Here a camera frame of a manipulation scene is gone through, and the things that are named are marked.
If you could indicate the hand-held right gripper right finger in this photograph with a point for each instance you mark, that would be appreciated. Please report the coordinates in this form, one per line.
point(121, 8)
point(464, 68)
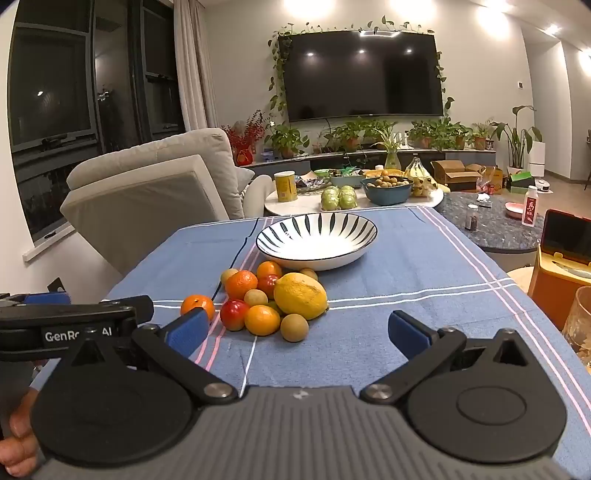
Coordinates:
point(408, 334)

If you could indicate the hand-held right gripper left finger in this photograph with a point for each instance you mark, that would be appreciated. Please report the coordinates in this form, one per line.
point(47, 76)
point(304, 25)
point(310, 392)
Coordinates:
point(189, 330)

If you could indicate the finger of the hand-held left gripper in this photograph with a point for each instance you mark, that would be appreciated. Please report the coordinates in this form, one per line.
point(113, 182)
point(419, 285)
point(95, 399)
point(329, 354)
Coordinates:
point(134, 309)
point(46, 298)

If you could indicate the mandarin orange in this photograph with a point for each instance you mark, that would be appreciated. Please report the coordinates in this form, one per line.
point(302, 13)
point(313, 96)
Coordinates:
point(269, 269)
point(262, 320)
point(241, 285)
point(198, 307)

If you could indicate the small red apple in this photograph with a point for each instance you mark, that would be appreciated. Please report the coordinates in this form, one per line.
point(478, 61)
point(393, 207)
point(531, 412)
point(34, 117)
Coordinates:
point(234, 314)
point(268, 285)

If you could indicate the small green mango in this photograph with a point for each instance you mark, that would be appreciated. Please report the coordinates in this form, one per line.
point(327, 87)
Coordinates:
point(274, 308)

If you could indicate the large yellow lemon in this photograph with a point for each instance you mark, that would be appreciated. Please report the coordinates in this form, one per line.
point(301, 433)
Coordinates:
point(300, 295)

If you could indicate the brown kiwi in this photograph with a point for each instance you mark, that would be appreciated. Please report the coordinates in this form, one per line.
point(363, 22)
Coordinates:
point(309, 274)

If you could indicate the white black-striped bowl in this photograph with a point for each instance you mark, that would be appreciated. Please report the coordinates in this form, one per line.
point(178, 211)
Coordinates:
point(318, 240)

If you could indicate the person's left hand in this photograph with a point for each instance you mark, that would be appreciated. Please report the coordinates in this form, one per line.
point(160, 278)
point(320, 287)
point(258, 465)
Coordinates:
point(21, 429)

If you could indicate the blue striped tablecloth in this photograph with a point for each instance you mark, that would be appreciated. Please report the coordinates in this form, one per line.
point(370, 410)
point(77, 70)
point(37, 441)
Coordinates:
point(392, 286)

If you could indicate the beige sofa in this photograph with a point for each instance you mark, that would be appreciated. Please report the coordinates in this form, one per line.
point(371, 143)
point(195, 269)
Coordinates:
point(138, 194)

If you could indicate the dark marble coffee table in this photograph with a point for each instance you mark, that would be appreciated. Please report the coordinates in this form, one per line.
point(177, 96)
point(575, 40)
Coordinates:
point(489, 230)

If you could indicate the small spice jar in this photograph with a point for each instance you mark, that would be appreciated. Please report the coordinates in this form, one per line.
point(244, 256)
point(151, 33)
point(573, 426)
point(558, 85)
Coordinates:
point(472, 217)

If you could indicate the dark blue bowl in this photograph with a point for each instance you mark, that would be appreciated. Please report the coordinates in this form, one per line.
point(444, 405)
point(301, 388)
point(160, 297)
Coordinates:
point(387, 196)

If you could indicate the tray of green apples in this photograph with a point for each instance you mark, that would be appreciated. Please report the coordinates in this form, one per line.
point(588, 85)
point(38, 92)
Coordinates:
point(339, 198)

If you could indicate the pile of longans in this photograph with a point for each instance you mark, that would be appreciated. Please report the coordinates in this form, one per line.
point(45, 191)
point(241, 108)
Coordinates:
point(387, 182)

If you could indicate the white tissue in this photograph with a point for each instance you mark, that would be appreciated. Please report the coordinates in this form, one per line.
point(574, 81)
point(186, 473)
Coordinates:
point(483, 197)

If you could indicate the banana bunch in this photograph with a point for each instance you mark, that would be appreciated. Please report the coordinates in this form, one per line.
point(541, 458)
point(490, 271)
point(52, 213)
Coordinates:
point(418, 173)

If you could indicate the grey cushion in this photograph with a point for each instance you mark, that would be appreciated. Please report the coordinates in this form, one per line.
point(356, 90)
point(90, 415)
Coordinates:
point(244, 177)

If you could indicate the yellow basket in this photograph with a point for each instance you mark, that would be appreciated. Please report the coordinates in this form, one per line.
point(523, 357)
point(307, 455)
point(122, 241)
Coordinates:
point(381, 173)

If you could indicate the pink dish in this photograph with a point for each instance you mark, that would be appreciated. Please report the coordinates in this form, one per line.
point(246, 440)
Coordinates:
point(514, 208)

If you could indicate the white round coffee table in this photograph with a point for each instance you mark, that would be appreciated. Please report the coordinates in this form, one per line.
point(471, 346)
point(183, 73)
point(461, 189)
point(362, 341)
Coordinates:
point(304, 205)

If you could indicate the teal plastic tray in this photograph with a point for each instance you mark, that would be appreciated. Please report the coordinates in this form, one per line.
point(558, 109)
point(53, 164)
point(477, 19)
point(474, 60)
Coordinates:
point(347, 180)

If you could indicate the clear drinking glass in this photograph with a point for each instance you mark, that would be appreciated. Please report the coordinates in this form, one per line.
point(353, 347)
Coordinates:
point(579, 323)

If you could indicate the orange plastic case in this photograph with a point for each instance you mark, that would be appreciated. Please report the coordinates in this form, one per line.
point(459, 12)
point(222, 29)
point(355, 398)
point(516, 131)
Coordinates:
point(563, 258)

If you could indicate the yellow can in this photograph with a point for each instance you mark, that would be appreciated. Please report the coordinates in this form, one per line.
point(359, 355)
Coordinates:
point(286, 187)

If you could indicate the white bottle red label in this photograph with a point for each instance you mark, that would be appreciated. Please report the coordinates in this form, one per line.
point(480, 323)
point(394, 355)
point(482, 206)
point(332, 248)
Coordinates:
point(530, 207)

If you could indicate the green glass vase with plant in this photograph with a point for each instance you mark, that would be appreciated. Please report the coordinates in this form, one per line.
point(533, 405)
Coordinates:
point(392, 159)

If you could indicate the pile of snack packets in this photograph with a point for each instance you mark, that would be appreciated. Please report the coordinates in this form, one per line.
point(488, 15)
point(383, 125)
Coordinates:
point(308, 182)

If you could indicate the small green bowl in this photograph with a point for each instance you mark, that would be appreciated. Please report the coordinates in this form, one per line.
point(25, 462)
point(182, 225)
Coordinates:
point(321, 174)

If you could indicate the dark window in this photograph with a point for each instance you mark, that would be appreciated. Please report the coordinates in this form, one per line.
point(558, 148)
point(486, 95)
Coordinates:
point(69, 115)

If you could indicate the green box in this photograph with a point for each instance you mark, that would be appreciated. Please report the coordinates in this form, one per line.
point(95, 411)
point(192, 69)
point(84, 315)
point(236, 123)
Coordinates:
point(519, 181)

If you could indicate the grey television cabinet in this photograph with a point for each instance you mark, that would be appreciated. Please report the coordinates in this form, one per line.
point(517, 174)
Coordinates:
point(323, 164)

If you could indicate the red berry branches vase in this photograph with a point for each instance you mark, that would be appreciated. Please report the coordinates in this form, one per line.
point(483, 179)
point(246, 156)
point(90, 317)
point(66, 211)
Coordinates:
point(244, 138)

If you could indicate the white robot vacuum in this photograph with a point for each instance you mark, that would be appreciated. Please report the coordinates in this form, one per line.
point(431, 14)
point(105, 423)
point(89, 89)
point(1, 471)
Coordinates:
point(540, 184)

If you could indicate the potted green plant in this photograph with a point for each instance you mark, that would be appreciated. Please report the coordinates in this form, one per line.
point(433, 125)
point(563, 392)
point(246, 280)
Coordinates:
point(457, 134)
point(381, 128)
point(286, 138)
point(480, 136)
point(422, 134)
point(344, 134)

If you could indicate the white air purifier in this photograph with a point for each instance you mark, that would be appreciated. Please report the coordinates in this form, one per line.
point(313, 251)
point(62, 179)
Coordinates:
point(535, 157)

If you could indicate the tall large-leaf plant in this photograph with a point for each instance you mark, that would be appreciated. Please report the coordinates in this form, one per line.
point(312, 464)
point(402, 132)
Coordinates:
point(515, 134)

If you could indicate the green ivy vine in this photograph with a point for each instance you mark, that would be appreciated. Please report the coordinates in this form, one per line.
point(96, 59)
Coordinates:
point(276, 99)

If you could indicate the beige curtain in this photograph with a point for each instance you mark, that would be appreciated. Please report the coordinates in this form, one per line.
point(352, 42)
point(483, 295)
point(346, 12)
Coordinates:
point(196, 64)

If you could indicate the wall-mounted television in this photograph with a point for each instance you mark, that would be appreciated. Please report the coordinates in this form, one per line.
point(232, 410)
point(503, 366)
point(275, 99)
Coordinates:
point(362, 74)

